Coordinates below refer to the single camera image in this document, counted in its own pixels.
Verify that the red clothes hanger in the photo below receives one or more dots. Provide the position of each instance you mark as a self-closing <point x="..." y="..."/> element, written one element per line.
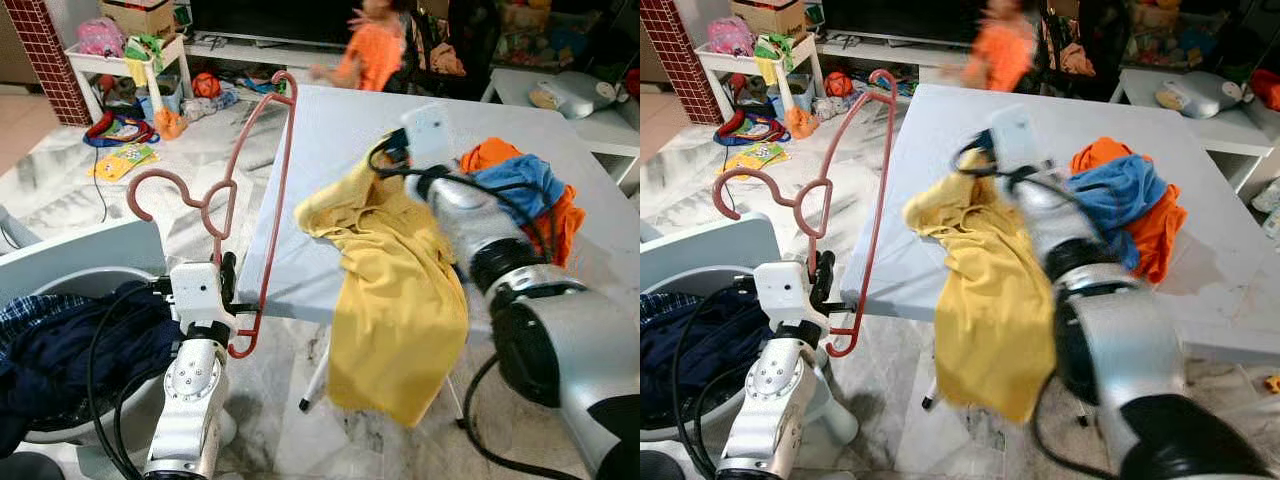
<point x="279" y="200"/>
<point x="879" y="200"/>

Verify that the cardboard box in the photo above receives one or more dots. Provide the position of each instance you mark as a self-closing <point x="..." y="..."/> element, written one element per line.
<point x="135" y="15"/>
<point x="770" y="15"/>

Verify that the orange garment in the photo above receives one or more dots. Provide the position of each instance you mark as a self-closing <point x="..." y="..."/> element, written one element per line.
<point x="570" y="225"/>
<point x="1160" y="230"/>

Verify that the blue plaid shirt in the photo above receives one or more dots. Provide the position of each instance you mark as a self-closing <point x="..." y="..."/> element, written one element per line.
<point x="25" y="308"/>
<point x="665" y="305"/>

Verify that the pink backpack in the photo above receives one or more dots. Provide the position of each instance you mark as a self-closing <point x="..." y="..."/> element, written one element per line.
<point x="100" y="38"/>
<point x="730" y="36"/>

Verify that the white toy shelf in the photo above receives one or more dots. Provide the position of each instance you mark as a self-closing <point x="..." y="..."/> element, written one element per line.
<point x="105" y="62"/>
<point x="735" y="62"/>

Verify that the white low table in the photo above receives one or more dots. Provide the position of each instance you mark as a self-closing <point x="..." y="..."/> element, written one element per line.
<point x="1230" y="135"/>
<point x="600" y="130"/>

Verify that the child in orange shirt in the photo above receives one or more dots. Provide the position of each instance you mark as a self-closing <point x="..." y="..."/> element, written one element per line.
<point x="375" y="55"/>
<point x="1005" y="50"/>

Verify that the yellow shirt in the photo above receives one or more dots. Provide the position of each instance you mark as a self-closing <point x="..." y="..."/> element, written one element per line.
<point x="400" y="300"/>
<point x="990" y="300"/>

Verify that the black television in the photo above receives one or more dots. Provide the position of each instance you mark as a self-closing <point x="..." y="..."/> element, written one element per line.
<point x="270" y="18"/>
<point x="900" y="18"/>

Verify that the orange ball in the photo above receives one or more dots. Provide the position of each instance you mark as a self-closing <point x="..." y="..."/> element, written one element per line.
<point x="839" y="85"/>
<point x="206" y="85"/>

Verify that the blue red bag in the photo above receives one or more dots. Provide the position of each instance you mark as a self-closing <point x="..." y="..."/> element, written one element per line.
<point x="120" y="130"/>
<point x="750" y="128"/>

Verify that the orange toy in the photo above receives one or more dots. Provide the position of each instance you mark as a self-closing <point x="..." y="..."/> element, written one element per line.
<point x="802" y="122"/>
<point x="170" y="123"/>

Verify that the red brick column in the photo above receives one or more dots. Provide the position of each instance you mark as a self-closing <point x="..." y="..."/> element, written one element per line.
<point x="50" y="60"/>
<point x="685" y="60"/>

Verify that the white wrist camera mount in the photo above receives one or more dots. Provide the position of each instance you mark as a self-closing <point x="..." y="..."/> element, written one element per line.
<point x="785" y="295"/>
<point x="1018" y="135"/>
<point x="430" y="135"/>
<point x="200" y="295"/>

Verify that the black round stand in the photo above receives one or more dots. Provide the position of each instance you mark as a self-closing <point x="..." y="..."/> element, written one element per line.
<point x="30" y="468"/>
<point x="660" y="467"/>

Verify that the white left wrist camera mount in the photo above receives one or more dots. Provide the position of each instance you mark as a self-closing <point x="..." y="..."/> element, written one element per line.
<point x="785" y="295"/>
<point x="200" y="295"/>

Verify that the colourful picture book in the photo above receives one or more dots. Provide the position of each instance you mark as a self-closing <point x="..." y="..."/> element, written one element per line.
<point x="125" y="160"/>
<point x="757" y="160"/>

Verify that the dark navy garment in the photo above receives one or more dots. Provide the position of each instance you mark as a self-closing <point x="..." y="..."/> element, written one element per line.
<point x="700" y="360"/>
<point x="90" y="350"/>

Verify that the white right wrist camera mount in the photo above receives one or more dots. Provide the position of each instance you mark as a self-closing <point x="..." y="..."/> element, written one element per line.
<point x="1018" y="135"/>
<point x="430" y="135"/>

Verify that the green yellow cloth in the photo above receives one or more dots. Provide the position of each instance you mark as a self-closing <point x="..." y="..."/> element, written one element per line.
<point x="775" y="50"/>
<point x="143" y="50"/>

